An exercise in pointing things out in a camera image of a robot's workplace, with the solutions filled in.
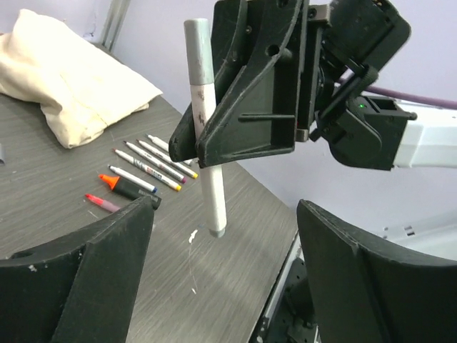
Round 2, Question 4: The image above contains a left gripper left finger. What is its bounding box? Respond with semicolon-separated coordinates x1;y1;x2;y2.
1;197;154;342

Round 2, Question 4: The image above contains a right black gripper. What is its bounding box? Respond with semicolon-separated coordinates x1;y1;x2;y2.
169;1;334;166

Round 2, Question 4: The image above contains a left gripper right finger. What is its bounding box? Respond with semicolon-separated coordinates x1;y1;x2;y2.
297;200;456;343

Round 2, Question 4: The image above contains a white grey marker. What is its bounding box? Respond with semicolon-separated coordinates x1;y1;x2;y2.
184;18;227;238

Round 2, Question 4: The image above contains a pink pen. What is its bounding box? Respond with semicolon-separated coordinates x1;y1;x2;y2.
85;194;121;213

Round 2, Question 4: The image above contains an orange black highlighter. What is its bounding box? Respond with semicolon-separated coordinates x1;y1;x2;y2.
99;174;161;210

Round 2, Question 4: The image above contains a blue cap white marker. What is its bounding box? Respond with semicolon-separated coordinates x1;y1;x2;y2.
108;164;157;194

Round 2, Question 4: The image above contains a yellow cap marker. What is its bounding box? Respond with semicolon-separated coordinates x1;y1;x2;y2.
137;139;198;179

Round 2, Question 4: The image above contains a purple cap marker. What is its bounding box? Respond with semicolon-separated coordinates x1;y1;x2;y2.
124;141;186;184

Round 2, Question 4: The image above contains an orange cap marker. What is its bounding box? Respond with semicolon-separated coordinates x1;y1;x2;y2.
113;149;181;192

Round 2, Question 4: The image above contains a grey cap marker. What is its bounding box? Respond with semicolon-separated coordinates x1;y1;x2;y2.
146;134;193;166

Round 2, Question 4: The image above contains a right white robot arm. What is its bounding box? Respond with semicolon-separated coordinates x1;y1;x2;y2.
169;1;456;171

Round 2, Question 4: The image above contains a beige cloth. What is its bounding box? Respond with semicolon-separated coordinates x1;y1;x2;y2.
1;9;162;149

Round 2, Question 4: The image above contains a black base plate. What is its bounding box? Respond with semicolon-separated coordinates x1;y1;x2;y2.
249;244;320;343

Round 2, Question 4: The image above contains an aluminium rail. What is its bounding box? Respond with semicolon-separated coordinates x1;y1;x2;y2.
101;0;131;51

